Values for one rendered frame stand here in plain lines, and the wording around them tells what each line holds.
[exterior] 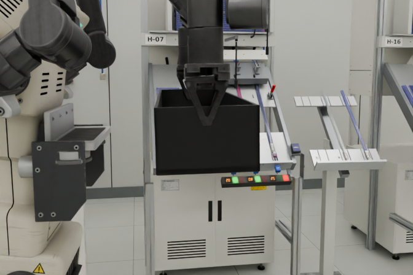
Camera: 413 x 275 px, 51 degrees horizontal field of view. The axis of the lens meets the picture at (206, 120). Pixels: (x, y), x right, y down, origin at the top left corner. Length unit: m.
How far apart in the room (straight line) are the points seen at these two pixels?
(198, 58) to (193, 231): 1.90
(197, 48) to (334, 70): 3.75
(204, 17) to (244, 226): 1.98
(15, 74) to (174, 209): 1.79
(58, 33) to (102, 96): 3.28
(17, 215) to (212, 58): 0.53
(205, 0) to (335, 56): 3.76
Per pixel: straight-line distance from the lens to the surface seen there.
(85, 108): 4.01
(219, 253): 2.59
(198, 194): 2.45
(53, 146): 0.89
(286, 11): 4.24
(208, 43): 0.68
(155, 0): 2.68
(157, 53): 2.66
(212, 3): 0.69
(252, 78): 2.45
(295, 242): 2.34
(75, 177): 0.90
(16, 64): 0.78
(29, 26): 0.75
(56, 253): 1.00
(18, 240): 0.99
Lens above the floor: 1.19
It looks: 7 degrees down
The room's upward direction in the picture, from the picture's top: straight up
